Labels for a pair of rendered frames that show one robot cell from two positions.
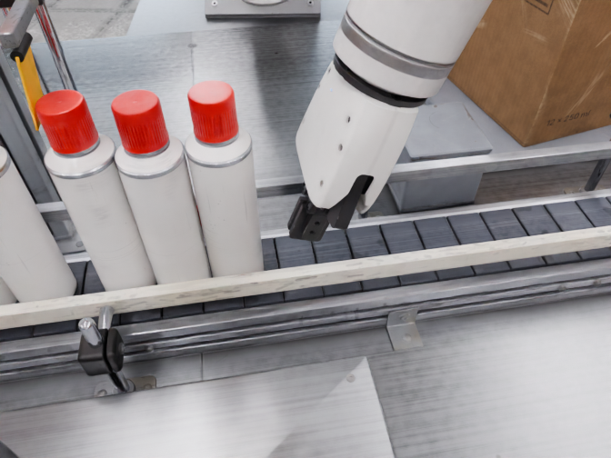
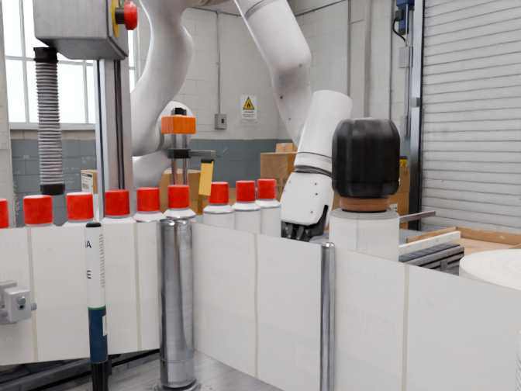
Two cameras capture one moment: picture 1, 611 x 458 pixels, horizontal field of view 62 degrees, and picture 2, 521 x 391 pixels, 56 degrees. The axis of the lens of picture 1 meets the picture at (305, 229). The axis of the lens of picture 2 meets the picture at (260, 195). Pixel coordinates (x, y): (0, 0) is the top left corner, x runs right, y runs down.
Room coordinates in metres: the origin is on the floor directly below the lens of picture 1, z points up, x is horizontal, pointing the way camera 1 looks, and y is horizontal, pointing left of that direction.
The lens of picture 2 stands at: (-0.41, 0.54, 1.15)
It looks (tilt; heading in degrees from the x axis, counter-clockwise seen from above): 6 degrees down; 328
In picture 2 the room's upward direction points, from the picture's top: straight up
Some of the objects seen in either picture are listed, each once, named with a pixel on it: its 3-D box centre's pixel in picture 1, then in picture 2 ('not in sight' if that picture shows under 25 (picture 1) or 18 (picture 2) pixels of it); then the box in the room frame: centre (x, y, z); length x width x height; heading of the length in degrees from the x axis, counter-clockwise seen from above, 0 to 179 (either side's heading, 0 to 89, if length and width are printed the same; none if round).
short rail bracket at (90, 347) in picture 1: (108, 360); not in sight; (0.21, 0.17, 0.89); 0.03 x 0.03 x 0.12; 10
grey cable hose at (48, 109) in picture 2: not in sight; (49, 122); (0.36, 0.41, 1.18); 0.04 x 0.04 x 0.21
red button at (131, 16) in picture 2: not in sight; (126, 15); (0.28, 0.32, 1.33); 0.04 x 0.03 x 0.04; 155
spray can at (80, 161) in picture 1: (102, 207); (219, 243); (0.30, 0.17, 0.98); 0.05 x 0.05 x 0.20
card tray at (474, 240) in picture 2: not in sight; (473, 243); (0.45, -0.75, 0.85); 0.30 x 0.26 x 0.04; 100
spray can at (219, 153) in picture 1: (226, 197); (267, 236); (0.32, 0.07, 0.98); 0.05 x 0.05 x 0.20
